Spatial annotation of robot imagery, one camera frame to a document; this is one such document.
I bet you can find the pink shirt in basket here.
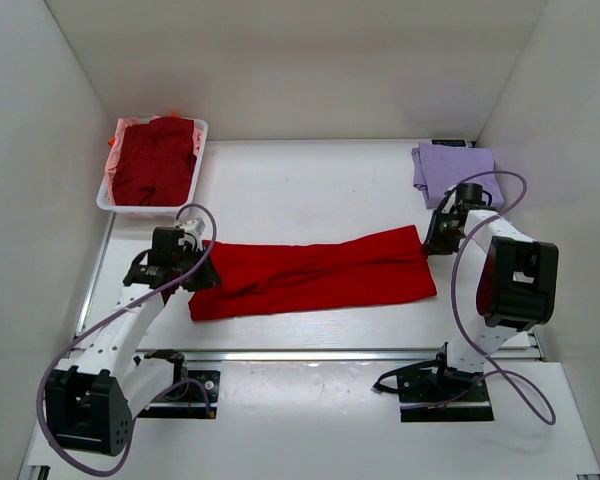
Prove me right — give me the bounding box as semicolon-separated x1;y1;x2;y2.
104;117;151;183

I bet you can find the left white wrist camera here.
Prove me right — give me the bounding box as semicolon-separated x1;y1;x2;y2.
175;218;206;250

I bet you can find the silver aluminium rail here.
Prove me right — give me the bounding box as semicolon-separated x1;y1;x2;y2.
74;348;539;364

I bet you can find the folded lavender t shirt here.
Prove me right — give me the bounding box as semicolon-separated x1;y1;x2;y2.
411;143;495;210

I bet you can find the dark red shirt in basket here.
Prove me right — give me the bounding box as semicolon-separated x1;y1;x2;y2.
110;117;199;207

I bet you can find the bright red t shirt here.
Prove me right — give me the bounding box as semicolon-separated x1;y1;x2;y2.
188;225;437;322

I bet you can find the small dark device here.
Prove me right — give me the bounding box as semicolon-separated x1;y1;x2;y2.
431;139;469;148

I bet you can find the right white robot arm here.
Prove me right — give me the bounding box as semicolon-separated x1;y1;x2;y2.
372;182;559;406

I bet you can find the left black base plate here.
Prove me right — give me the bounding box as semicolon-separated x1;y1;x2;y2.
139;360;222;420

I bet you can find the white plastic basket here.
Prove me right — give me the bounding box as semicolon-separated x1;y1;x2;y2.
95;117;210;222

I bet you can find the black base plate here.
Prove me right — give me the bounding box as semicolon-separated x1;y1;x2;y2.
372;352;495;423
139;360;222;420

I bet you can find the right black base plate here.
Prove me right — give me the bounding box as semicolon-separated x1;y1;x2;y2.
372;352;495;423

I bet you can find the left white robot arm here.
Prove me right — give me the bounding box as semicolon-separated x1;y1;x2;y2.
43;219;221;456

